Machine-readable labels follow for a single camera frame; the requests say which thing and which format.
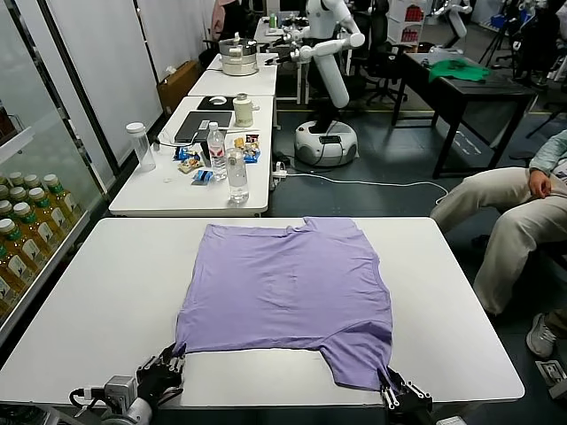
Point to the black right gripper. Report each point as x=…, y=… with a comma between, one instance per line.
x=409, y=409

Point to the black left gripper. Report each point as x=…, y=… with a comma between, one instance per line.
x=157, y=383

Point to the purple T-shirt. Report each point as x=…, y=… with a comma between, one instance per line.
x=283, y=288

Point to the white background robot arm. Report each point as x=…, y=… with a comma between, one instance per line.
x=294, y=34
x=328, y=46

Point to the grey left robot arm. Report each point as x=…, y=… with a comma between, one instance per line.
x=135, y=411

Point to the person's bare hand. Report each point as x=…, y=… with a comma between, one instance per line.
x=540, y=182

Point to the grey sneaker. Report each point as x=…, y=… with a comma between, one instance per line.
x=541, y=336

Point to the metal caster foot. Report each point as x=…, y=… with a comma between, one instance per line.
x=553, y=376

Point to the white rectangular table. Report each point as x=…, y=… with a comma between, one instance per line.
x=270, y=31
x=239, y=84
x=177, y=195

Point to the blue snack packet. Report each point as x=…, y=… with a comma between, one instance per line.
x=202, y=176
x=184, y=153
x=252, y=156

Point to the clear plastic water bottle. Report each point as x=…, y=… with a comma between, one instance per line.
x=238, y=181

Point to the brown snack packet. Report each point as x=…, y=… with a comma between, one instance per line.
x=190, y=166

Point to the seated person beige trousers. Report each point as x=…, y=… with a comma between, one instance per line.
x=509, y=221

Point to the clear tumbler white lid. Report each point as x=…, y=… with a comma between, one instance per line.
x=144, y=150

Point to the water bottle red label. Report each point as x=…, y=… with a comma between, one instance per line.
x=217, y=152

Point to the white power strip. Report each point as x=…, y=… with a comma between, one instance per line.
x=278, y=170

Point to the yellow snack packet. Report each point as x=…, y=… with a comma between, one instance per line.
x=239, y=142

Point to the dark snack packet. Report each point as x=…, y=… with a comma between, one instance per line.
x=252, y=138

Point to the black closed laptop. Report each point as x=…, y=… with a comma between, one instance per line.
x=199, y=126

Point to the small white remote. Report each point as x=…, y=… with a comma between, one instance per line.
x=204, y=124

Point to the white humanoid robot body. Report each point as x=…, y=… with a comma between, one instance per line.
x=310, y=148

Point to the black mouse pad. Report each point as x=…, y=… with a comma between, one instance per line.
x=204, y=105

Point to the cream thermos jug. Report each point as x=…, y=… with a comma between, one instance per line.
x=243, y=113

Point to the white computer mouse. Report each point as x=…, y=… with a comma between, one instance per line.
x=217, y=100

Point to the brown cardboard box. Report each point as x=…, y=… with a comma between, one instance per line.
x=177, y=88

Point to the cream steamer pot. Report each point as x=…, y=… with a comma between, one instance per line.
x=239, y=62

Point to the glass door display fridge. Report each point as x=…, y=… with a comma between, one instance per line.
x=26, y=88

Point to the black table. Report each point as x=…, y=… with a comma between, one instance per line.
x=487, y=90

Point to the green cloth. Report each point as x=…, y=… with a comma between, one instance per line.
x=458, y=71

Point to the black office chair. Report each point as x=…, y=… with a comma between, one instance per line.
x=381, y=66

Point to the pink jacket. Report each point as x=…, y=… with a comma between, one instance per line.
x=221, y=20

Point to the small green bottle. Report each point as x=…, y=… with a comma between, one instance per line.
x=273, y=20

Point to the black tripod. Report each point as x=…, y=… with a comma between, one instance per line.
x=494, y=44

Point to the white shelf red items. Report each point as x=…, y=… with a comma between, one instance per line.
x=409, y=20

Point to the white robot behind black table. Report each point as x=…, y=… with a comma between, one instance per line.
x=456, y=17

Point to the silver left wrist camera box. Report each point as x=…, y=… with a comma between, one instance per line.
x=120, y=388

